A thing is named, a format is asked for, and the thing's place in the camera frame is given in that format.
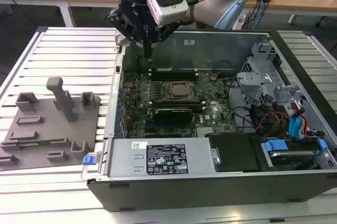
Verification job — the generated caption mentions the red and yellow wires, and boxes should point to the red and yellow wires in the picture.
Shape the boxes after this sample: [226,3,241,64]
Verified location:
[260,110,291,133]

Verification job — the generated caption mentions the silver case handle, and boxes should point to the silver case handle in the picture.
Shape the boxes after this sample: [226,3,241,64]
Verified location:
[80,138,112,182]

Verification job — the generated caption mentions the metal drive cage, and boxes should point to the metal drive cage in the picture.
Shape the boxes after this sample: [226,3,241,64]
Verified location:
[236,41,309,119]

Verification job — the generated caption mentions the blue flat wire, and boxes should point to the blue flat wire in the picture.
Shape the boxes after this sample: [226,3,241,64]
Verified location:
[289,104,308,140]

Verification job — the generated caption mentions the green RAM stick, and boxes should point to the green RAM stick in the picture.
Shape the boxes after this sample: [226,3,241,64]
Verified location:
[16,140,66,148]

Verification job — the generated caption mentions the green motherboard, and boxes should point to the green motherboard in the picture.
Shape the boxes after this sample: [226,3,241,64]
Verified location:
[122,70,239,139]

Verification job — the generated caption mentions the grey power supply unit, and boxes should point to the grey power supply unit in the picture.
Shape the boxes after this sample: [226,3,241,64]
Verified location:
[107,138,220,178]

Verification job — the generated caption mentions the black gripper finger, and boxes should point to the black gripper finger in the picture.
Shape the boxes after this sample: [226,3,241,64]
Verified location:
[106,9,149,60]
[148,22,183,60]

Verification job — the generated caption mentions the black RAM slot pair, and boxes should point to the black RAM slot pair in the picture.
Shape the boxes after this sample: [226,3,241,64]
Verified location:
[148,99,207,110]
[148,67,200,82]

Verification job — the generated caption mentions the silver CPU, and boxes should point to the silver CPU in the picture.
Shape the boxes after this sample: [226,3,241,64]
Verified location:
[170,83,195,98]

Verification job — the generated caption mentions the black open PC case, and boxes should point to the black open PC case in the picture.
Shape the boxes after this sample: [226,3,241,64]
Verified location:
[86,27,337,213]

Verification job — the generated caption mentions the metal CPU socket cover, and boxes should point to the metal CPU socket cover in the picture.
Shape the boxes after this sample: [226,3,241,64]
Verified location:
[161,80,201,102]

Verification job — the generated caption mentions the grey parts rack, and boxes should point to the grey parts rack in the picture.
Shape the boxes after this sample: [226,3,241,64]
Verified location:
[0,76,102,173]

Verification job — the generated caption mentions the blue latch button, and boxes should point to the blue latch button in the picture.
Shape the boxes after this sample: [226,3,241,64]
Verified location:
[82,155,96,167]

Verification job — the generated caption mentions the black graphics card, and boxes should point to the black graphics card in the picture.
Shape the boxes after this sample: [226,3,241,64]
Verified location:
[153,107,195,124]

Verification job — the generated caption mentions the hard disk in blue carrier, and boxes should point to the hard disk in blue carrier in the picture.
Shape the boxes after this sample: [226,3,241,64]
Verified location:
[260,137,328,172]

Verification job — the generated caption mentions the black plastic cover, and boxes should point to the black plastic cover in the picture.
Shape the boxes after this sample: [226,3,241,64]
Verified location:
[207,133,264,174]

